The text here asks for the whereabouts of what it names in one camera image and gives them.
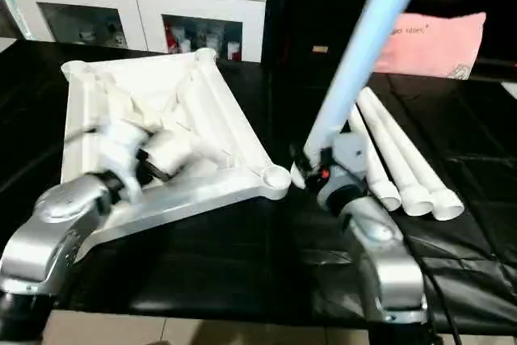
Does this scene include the black left wrist camera cable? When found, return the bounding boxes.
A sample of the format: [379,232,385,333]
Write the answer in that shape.
[64,124,102,144]

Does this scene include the pink pillow with print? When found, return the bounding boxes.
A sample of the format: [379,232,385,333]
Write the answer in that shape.
[371,11,487,79]

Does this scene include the white plastic table leg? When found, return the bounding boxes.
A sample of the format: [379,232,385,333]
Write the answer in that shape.
[359,86,435,217]
[292,0,433,191]
[347,104,401,212]
[365,86,465,221]

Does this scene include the black work mat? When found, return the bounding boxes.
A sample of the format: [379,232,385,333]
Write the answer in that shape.
[0,40,517,334]

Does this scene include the white plastic table top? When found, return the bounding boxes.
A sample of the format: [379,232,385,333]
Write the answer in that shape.
[59,48,292,265]

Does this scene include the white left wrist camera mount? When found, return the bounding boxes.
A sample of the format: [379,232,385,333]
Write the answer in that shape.
[95,120,157,200]

